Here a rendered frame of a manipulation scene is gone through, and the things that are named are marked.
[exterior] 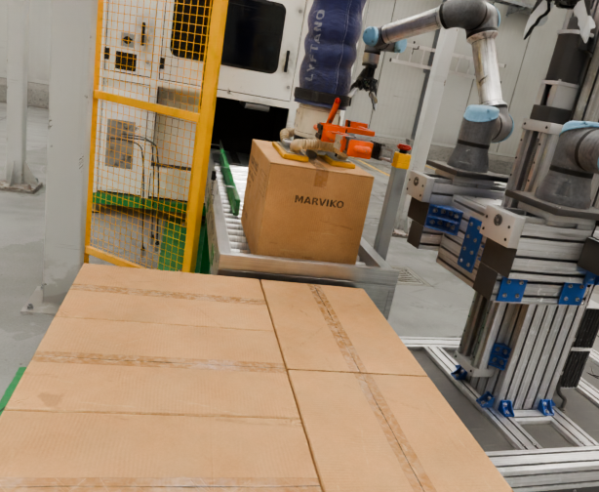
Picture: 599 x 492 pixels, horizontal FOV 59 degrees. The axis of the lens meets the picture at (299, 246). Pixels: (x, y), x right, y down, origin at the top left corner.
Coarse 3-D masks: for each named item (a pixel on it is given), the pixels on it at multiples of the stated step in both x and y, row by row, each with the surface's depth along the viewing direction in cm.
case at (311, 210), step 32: (256, 160) 224; (288, 160) 198; (320, 160) 214; (256, 192) 215; (288, 192) 193; (320, 192) 195; (352, 192) 198; (256, 224) 207; (288, 224) 197; (320, 224) 199; (352, 224) 202; (288, 256) 201; (320, 256) 204; (352, 256) 206
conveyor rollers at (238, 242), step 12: (216, 168) 379; (240, 168) 392; (240, 180) 350; (240, 192) 315; (228, 204) 288; (240, 204) 289; (228, 216) 263; (240, 216) 264; (228, 228) 245; (240, 228) 247; (240, 240) 230; (240, 252) 213; (360, 264) 225
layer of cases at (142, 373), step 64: (64, 320) 137; (128, 320) 143; (192, 320) 150; (256, 320) 157; (320, 320) 165; (384, 320) 173; (64, 384) 112; (128, 384) 116; (192, 384) 120; (256, 384) 125; (320, 384) 130; (384, 384) 135; (0, 448) 92; (64, 448) 95; (128, 448) 97; (192, 448) 100; (256, 448) 103; (320, 448) 107; (384, 448) 110; (448, 448) 114
